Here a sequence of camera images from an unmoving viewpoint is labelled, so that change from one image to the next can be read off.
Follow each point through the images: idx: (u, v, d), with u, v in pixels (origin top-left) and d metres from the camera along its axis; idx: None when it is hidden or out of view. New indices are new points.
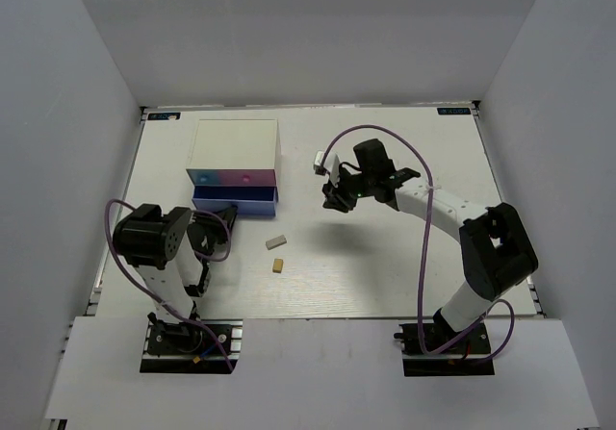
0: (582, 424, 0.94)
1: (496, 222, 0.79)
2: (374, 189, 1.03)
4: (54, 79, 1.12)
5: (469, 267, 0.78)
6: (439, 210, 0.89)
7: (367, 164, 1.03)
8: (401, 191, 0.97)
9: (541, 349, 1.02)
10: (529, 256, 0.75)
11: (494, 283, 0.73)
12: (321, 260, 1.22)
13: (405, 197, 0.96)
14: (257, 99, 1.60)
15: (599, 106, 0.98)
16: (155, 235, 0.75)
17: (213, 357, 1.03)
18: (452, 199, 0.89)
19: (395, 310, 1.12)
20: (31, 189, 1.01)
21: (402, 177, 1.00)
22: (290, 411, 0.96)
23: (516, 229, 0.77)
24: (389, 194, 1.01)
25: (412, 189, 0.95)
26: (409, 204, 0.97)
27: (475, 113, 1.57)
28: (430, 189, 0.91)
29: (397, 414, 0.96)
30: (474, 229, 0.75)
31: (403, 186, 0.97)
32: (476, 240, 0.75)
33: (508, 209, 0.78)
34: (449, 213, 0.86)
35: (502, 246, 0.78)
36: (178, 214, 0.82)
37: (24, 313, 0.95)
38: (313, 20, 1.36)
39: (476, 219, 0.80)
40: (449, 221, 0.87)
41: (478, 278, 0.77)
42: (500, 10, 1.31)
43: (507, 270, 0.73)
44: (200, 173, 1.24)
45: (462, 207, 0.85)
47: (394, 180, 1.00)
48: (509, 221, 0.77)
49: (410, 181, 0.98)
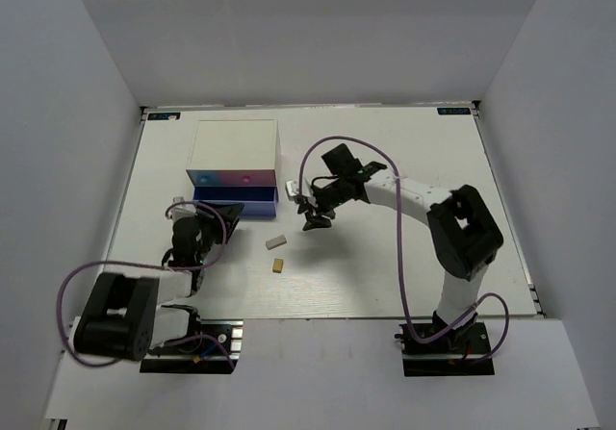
0: (582, 424, 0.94)
1: (460, 204, 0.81)
2: (344, 187, 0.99)
4: (54, 80, 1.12)
5: (442, 250, 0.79)
6: (407, 199, 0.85)
7: (336, 167, 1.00)
8: (370, 185, 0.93)
9: (540, 350, 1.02)
10: (495, 231, 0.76)
11: (466, 261, 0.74)
12: (319, 261, 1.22)
13: (374, 189, 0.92)
14: (257, 99, 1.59)
15: (599, 106, 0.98)
16: (120, 341, 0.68)
17: (214, 357, 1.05)
18: (419, 187, 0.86)
19: (392, 309, 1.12)
20: (31, 190, 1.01)
21: (370, 170, 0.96)
22: (290, 411, 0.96)
23: (479, 209, 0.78)
24: (360, 190, 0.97)
25: (380, 181, 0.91)
26: (379, 198, 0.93)
27: (475, 113, 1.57)
28: (397, 180, 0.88)
29: (398, 414, 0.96)
30: (439, 213, 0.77)
31: (371, 178, 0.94)
32: (442, 222, 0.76)
33: (470, 189, 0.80)
34: (417, 199, 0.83)
35: (470, 226, 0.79)
36: (144, 295, 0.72)
37: (24, 313, 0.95)
38: (312, 20, 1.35)
39: (442, 202, 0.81)
40: (417, 209, 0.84)
41: (450, 258, 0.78)
42: (501, 10, 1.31)
43: (475, 248, 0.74)
44: (200, 173, 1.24)
45: (428, 192, 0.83)
47: (362, 174, 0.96)
48: (473, 201, 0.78)
49: (377, 173, 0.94)
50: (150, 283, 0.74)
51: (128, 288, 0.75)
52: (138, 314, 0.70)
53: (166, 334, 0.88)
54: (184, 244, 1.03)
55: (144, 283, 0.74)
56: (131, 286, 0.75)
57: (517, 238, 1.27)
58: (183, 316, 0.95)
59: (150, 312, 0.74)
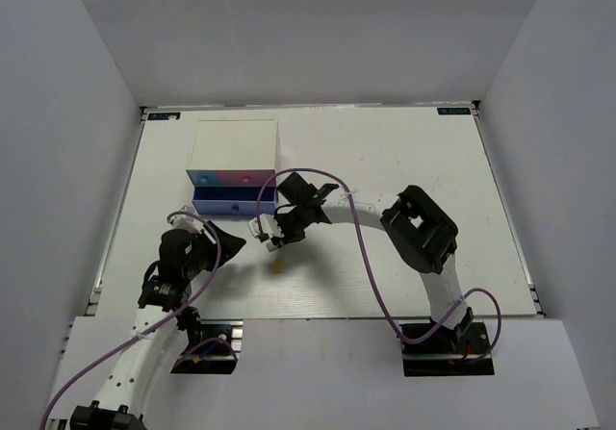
0: (582, 424, 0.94)
1: (410, 205, 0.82)
2: (304, 212, 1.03)
4: (54, 81, 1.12)
5: (401, 250, 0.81)
6: (361, 211, 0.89)
7: (293, 196, 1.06)
8: (326, 205, 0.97)
9: (540, 351, 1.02)
10: (445, 222, 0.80)
11: (426, 256, 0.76)
12: (314, 263, 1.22)
13: (332, 209, 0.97)
14: (257, 99, 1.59)
15: (598, 107, 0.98)
16: None
17: (213, 357, 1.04)
18: (369, 196, 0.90)
19: (393, 308, 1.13)
20: (31, 189, 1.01)
21: (322, 191, 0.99)
22: (290, 411, 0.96)
23: (429, 206, 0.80)
24: (319, 213, 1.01)
25: (334, 200, 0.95)
26: (338, 215, 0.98)
27: (475, 113, 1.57)
28: (347, 194, 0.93)
29: (398, 415, 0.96)
30: (391, 218, 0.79)
31: (326, 199, 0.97)
32: (397, 229, 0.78)
33: (416, 189, 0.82)
34: (370, 209, 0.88)
35: (423, 222, 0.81)
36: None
37: (24, 313, 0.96)
38: (312, 19, 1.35)
39: (392, 206, 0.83)
40: (371, 217, 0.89)
41: (411, 256, 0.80)
42: (501, 9, 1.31)
43: (432, 243, 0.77)
44: (200, 174, 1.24)
45: (378, 201, 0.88)
47: (317, 197, 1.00)
48: (420, 200, 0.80)
49: (333, 191, 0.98)
50: (126, 421, 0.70)
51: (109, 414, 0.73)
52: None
53: (169, 368, 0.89)
54: (172, 254, 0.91)
55: (118, 423, 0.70)
56: (111, 411, 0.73)
57: (517, 238, 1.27)
58: (183, 332, 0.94)
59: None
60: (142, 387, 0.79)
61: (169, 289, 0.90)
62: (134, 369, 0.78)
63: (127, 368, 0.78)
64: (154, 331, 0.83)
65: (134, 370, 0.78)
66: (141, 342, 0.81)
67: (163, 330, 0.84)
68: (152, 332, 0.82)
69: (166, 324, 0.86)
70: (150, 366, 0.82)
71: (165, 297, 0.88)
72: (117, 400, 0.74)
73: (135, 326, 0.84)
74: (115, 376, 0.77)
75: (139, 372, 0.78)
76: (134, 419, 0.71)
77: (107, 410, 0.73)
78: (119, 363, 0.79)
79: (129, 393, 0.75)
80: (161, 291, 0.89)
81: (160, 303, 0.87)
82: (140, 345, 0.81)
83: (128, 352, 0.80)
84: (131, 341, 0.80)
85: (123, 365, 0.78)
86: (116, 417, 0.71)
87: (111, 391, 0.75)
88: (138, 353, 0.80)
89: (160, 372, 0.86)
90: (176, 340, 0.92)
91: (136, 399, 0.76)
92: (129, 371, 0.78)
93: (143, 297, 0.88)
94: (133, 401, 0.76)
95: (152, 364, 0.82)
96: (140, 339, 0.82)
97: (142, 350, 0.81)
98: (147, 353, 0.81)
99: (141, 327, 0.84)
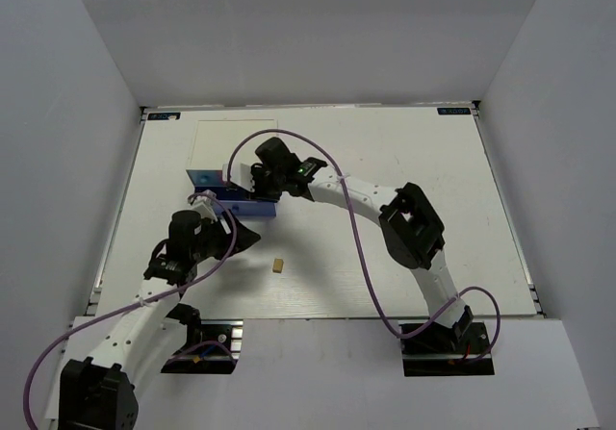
0: (582, 424, 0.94)
1: (404, 201, 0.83)
2: (286, 187, 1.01)
4: (54, 82, 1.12)
5: (391, 246, 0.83)
6: (355, 200, 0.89)
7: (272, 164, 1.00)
8: (314, 185, 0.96)
9: (540, 350, 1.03)
10: (436, 221, 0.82)
11: (416, 254, 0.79)
12: (316, 263, 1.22)
13: (320, 190, 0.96)
14: (257, 99, 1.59)
15: (598, 106, 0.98)
16: None
17: (213, 357, 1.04)
18: (365, 186, 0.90)
19: (393, 308, 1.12)
20: (31, 189, 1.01)
21: (310, 169, 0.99)
22: (290, 411, 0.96)
23: (424, 205, 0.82)
24: (302, 188, 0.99)
25: (323, 182, 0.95)
26: (324, 196, 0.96)
27: (475, 113, 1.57)
28: (342, 180, 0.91)
29: (397, 415, 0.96)
30: (389, 215, 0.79)
31: (314, 179, 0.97)
32: (394, 227, 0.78)
33: (415, 188, 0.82)
34: (365, 200, 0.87)
35: (413, 218, 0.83)
36: (112, 397, 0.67)
37: (24, 313, 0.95)
38: (311, 20, 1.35)
39: (390, 203, 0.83)
40: (366, 209, 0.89)
41: (400, 253, 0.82)
42: (500, 10, 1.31)
43: (423, 242, 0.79)
44: (200, 173, 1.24)
45: (375, 193, 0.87)
47: (302, 174, 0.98)
48: (417, 198, 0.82)
49: (320, 171, 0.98)
50: (117, 379, 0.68)
51: (102, 370, 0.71)
52: (111, 413, 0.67)
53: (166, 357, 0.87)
54: (184, 232, 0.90)
55: (109, 381, 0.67)
56: (104, 368, 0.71)
57: (518, 238, 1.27)
58: (182, 326, 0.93)
59: (128, 395, 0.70)
60: (138, 354, 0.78)
61: (176, 265, 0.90)
62: (132, 332, 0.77)
63: (125, 331, 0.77)
64: (157, 300, 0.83)
65: (131, 334, 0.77)
66: (142, 309, 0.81)
67: (165, 303, 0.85)
68: (155, 301, 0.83)
69: (169, 299, 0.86)
70: (148, 336, 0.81)
71: (171, 273, 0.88)
72: (112, 359, 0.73)
73: (139, 294, 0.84)
74: (112, 337, 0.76)
75: (137, 337, 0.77)
76: (126, 378, 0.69)
77: (100, 366, 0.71)
78: (118, 326, 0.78)
79: (124, 354, 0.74)
80: (167, 266, 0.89)
81: (166, 278, 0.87)
82: (141, 311, 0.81)
83: (128, 317, 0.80)
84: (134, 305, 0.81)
85: (121, 327, 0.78)
86: (107, 374, 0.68)
87: (107, 349, 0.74)
88: (138, 318, 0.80)
89: (155, 352, 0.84)
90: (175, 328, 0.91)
91: (130, 363, 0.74)
92: (127, 334, 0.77)
93: (150, 270, 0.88)
94: (126, 363, 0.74)
95: (150, 335, 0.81)
96: (142, 306, 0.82)
97: (143, 318, 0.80)
98: (148, 321, 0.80)
99: (145, 296, 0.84)
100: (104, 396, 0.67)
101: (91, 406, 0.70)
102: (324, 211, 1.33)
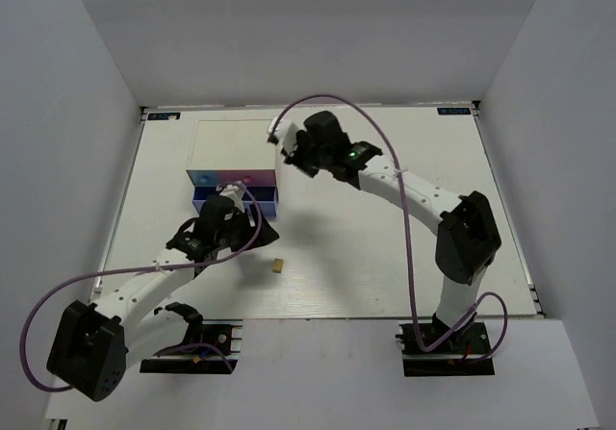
0: (582, 424, 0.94)
1: (465, 211, 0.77)
2: (331, 167, 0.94)
4: (54, 83, 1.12)
5: (441, 254, 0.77)
6: (412, 200, 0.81)
7: (321, 141, 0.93)
8: (365, 174, 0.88)
9: (539, 350, 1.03)
10: (496, 237, 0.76)
11: (468, 269, 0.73)
12: (319, 262, 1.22)
13: (370, 180, 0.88)
14: (257, 99, 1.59)
15: (598, 106, 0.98)
16: (83, 381, 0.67)
17: (213, 357, 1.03)
18: (424, 186, 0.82)
19: (394, 309, 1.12)
20: (31, 189, 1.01)
21: (363, 155, 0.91)
22: (290, 411, 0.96)
23: (488, 218, 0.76)
24: (349, 173, 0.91)
25: (378, 172, 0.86)
26: (375, 188, 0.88)
27: (475, 113, 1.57)
28: (398, 174, 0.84)
29: (397, 414, 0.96)
30: (449, 224, 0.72)
31: (367, 166, 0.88)
32: (452, 236, 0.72)
33: (478, 196, 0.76)
34: (423, 203, 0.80)
35: (470, 230, 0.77)
36: (103, 346, 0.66)
37: (24, 314, 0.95)
38: (311, 19, 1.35)
39: (451, 211, 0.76)
40: (423, 212, 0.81)
41: (451, 264, 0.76)
42: (500, 10, 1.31)
43: (479, 257, 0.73)
44: (200, 173, 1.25)
45: (436, 196, 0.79)
47: (354, 158, 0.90)
48: (480, 209, 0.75)
49: (373, 160, 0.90)
50: (114, 331, 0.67)
51: (102, 318, 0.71)
52: (98, 362, 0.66)
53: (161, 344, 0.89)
54: (215, 214, 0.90)
55: (105, 331, 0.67)
56: (104, 316, 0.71)
57: (518, 238, 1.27)
58: (181, 322, 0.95)
59: (119, 349, 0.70)
60: (139, 314, 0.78)
61: (198, 243, 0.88)
62: (140, 292, 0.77)
63: (134, 290, 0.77)
64: (171, 269, 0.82)
65: (139, 293, 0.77)
66: (155, 273, 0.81)
67: (178, 274, 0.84)
68: (169, 270, 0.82)
69: (183, 271, 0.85)
70: (153, 300, 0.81)
71: (192, 250, 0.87)
72: (114, 311, 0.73)
73: (156, 260, 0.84)
74: (120, 291, 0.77)
75: (142, 297, 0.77)
76: (122, 332, 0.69)
77: (101, 315, 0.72)
78: (130, 282, 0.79)
79: (126, 310, 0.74)
80: (191, 243, 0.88)
81: (186, 251, 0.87)
82: (154, 275, 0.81)
83: (141, 277, 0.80)
84: (148, 267, 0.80)
85: (132, 285, 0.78)
86: (106, 322, 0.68)
87: (113, 301, 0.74)
88: (149, 281, 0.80)
89: (153, 334, 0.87)
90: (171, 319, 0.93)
91: (129, 320, 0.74)
92: (135, 292, 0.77)
93: (173, 240, 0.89)
94: (126, 317, 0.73)
95: (154, 300, 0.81)
96: (156, 270, 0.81)
97: (154, 282, 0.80)
98: (158, 286, 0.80)
99: (162, 263, 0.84)
100: (96, 344, 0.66)
101: (82, 351, 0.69)
102: (325, 211, 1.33)
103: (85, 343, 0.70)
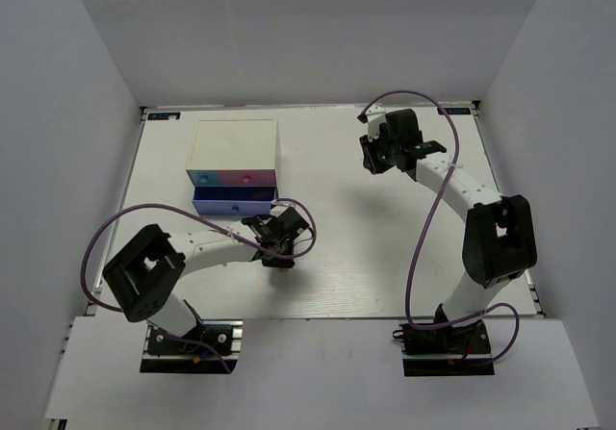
0: (582, 424, 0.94)
1: (505, 213, 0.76)
2: (397, 156, 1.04)
4: (53, 82, 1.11)
5: (467, 247, 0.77)
6: (452, 189, 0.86)
7: (396, 131, 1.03)
8: (423, 162, 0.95)
9: (539, 349, 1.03)
10: (530, 250, 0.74)
11: (487, 269, 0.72)
12: (320, 260, 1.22)
13: (425, 168, 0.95)
14: (257, 99, 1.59)
15: (598, 106, 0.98)
16: (126, 300, 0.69)
17: (212, 358, 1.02)
18: (470, 182, 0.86)
19: (393, 308, 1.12)
20: (30, 189, 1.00)
21: (427, 148, 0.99)
22: (290, 412, 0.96)
23: (525, 227, 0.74)
24: (409, 164, 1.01)
25: (433, 164, 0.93)
26: (428, 176, 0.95)
27: (475, 113, 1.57)
28: (450, 166, 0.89)
29: (398, 415, 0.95)
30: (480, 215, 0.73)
31: (425, 158, 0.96)
32: None
33: (521, 200, 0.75)
34: (463, 192, 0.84)
35: (507, 237, 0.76)
36: (161, 274, 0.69)
37: (24, 314, 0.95)
38: (311, 19, 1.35)
39: (486, 205, 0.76)
40: (460, 201, 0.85)
41: (474, 260, 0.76)
42: (500, 10, 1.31)
43: (503, 261, 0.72)
44: (200, 173, 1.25)
45: (477, 190, 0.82)
47: (419, 150, 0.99)
48: (519, 214, 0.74)
49: (434, 154, 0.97)
50: (173, 264, 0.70)
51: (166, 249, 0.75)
52: (148, 286, 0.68)
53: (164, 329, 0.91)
54: (295, 219, 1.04)
55: (167, 261, 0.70)
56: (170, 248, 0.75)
57: None
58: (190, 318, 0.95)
59: (167, 287, 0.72)
60: (196, 263, 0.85)
61: (269, 232, 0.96)
62: (208, 243, 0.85)
63: (204, 239, 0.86)
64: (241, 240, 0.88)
65: (206, 244, 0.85)
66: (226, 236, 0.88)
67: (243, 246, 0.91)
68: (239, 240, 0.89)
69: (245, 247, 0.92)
70: (213, 258, 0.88)
71: (264, 234, 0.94)
72: (182, 247, 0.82)
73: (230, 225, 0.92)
74: (192, 236, 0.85)
75: (208, 248, 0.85)
76: (180, 269, 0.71)
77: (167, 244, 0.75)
78: (204, 233, 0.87)
79: (192, 251, 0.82)
80: (264, 229, 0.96)
81: (258, 232, 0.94)
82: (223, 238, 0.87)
83: (215, 234, 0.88)
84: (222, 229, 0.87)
85: (203, 235, 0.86)
86: (169, 255, 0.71)
87: (184, 240, 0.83)
88: (218, 239, 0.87)
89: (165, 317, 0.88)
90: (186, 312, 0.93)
91: (192, 262, 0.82)
92: (204, 242, 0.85)
93: (250, 219, 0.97)
94: (189, 258, 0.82)
95: (214, 258, 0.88)
96: (227, 235, 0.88)
97: (222, 242, 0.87)
98: (221, 246, 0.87)
99: (234, 232, 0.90)
100: (155, 269, 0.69)
101: (137, 272, 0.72)
102: (325, 210, 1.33)
103: (142, 266, 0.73)
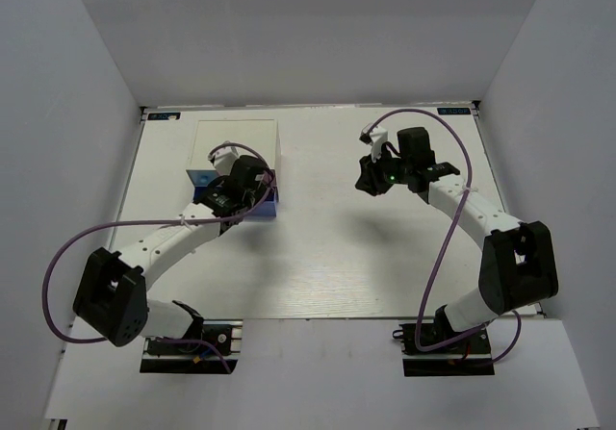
0: (582, 424, 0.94)
1: (524, 240, 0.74)
2: (409, 177, 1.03)
4: (53, 83, 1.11)
5: (482, 274, 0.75)
6: (469, 214, 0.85)
7: (407, 150, 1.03)
8: (436, 185, 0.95)
9: (539, 349, 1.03)
10: (550, 279, 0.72)
11: (506, 298, 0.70)
12: (320, 260, 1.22)
13: (440, 192, 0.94)
14: (257, 99, 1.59)
15: (598, 106, 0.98)
16: (106, 327, 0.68)
17: (212, 357, 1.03)
18: (486, 207, 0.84)
19: (393, 309, 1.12)
20: (31, 189, 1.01)
21: (440, 171, 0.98)
22: (290, 411, 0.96)
23: (545, 255, 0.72)
24: (422, 185, 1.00)
25: (448, 187, 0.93)
26: (441, 199, 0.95)
27: (475, 113, 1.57)
28: (466, 190, 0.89)
29: (397, 415, 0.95)
30: (499, 242, 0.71)
31: (439, 180, 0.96)
32: (497, 253, 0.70)
33: (540, 227, 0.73)
34: (479, 218, 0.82)
35: (525, 264, 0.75)
36: (125, 292, 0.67)
37: (24, 314, 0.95)
38: (311, 20, 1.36)
39: (504, 232, 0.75)
40: (476, 227, 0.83)
41: (490, 287, 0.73)
42: (500, 11, 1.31)
43: (522, 290, 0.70)
44: (200, 174, 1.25)
45: (495, 216, 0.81)
47: (431, 172, 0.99)
48: (539, 241, 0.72)
49: (448, 177, 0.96)
50: (135, 280, 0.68)
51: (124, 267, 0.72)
52: (119, 307, 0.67)
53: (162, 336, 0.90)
54: (246, 172, 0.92)
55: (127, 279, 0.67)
56: (127, 265, 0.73)
57: None
58: (186, 317, 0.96)
59: (141, 299, 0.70)
60: (161, 266, 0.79)
61: (226, 200, 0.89)
62: (164, 244, 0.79)
63: (158, 240, 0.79)
64: (197, 224, 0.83)
65: (162, 245, 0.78)
66: (180, 228, 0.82)
67: (203, 229, 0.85)
68: (195, 225, 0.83)
69: (208, 227, 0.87)
70: (175, 253, 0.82)
71: (220, 206, 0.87)
72: (137, 259, 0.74)
73: (182, 214, 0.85)
74: (145, 241, 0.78)
75: (166, 252, 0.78)
76: (143, 282, 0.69)
77: (124, 263, 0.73)
78: (155, 235, 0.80)
79: (148, 260, 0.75)
80: (218, 200, 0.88)
81: (213, 207, 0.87)
82: (178, 230, 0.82)
83: (168, 229, 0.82)
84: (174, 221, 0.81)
85: (157, 237, 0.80)
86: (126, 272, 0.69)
87: (136, 251, 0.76)
88: (174, 234, 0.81)
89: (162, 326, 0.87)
90: (181, 316, 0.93)
91: (149, 271, 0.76)
92: (160, 244, 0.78)
93: (200, 198, 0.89)
94: (148, 268, 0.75)
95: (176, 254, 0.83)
96: (181, 224, 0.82)
97: (176, 237, 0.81)
98: (181, 240, 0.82)
99: (188, 216, 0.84)
100: (118, 290, 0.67)
101: (106, 297, 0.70)
102: (325, 209, 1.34)
103: (109, 290, 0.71)
